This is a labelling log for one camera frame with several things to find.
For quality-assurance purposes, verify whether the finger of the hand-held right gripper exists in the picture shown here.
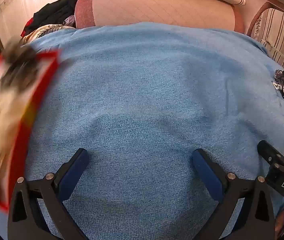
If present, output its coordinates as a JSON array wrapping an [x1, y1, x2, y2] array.
[[257, 140, 284, 166]]

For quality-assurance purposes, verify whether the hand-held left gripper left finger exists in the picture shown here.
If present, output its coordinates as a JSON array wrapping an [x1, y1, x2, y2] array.
[[7, 148, 90, 240]]

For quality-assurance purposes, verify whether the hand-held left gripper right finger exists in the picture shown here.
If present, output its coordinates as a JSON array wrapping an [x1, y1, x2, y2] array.
[[192, 148, 275, 240]]

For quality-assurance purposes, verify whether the red jewelry box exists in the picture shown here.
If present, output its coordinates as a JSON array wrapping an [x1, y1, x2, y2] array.
[[0, 50, 62, 212]]

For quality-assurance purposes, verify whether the light blue blanket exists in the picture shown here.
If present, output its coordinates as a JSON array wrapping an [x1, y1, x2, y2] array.
[[0, 22, 284, 240]]

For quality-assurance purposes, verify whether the striped floral cushion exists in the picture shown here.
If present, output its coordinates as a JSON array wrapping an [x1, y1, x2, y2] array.
[[247, 1, 284, 81]]

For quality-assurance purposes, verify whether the dark sheer scrunchie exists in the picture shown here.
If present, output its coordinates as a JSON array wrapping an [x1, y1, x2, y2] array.
[[0, 42, 39, 86]]

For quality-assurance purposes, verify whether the gold satin cloth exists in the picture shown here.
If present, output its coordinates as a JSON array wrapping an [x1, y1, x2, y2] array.
[[19, 24, 76, 46]]

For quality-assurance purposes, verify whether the pile of dark clothes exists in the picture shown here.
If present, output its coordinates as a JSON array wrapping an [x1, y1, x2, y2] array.
[[20, 0, 82, 37]]

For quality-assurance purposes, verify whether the pink bolster pillow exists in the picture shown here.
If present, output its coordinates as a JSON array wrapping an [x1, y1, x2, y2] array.
[[75, 0, 245, 34]]

